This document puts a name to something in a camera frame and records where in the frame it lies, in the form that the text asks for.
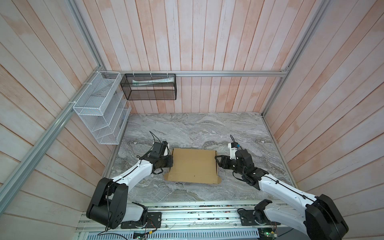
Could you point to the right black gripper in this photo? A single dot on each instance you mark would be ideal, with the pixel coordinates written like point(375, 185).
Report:
point(224, 159)

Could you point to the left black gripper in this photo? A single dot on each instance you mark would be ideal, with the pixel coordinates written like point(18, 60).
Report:
point(169, 163)

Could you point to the brown cardboard box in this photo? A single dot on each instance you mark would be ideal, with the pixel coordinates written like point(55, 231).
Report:
point(194, 166)

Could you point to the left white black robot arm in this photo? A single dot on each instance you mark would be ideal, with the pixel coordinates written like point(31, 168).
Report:
point(109, 205)

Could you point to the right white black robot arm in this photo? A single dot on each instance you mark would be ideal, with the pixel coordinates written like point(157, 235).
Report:
point(316, 216)

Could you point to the white paper in basket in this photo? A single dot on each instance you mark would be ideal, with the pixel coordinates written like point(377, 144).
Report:
point(153, 82)

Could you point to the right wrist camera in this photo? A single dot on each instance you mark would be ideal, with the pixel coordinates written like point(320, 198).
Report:
point(233, 147)

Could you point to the aluminium frame rail front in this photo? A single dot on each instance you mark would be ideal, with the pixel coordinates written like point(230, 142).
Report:
point(200, 215)

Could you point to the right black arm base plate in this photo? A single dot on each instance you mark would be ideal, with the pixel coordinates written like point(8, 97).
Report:
point(254, 218)

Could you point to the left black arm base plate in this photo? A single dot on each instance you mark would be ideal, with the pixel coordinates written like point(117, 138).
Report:
point(149, 220)

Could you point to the black wire mesh basket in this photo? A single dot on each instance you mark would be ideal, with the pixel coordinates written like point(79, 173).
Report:
point(150, 93)

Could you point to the white wire mesh shelf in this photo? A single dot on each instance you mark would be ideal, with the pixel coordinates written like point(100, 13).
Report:
point(103, 108)

